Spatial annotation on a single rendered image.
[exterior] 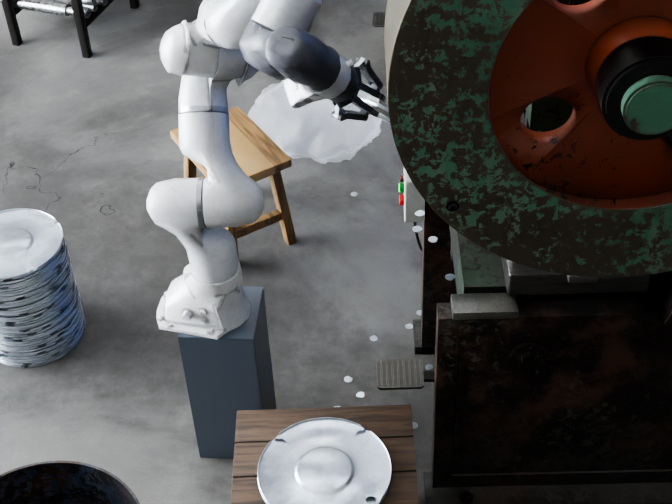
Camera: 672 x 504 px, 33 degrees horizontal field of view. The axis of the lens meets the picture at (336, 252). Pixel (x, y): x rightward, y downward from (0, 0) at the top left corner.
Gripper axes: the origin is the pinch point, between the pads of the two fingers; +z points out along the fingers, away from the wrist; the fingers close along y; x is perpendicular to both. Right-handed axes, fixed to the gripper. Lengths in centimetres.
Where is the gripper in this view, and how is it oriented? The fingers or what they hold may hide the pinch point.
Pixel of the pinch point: (379, 106)
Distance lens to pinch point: 229.2
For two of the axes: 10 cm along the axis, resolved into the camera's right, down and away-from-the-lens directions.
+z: 4.6, 1.5, 8.8
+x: -7.8, -4.0, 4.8
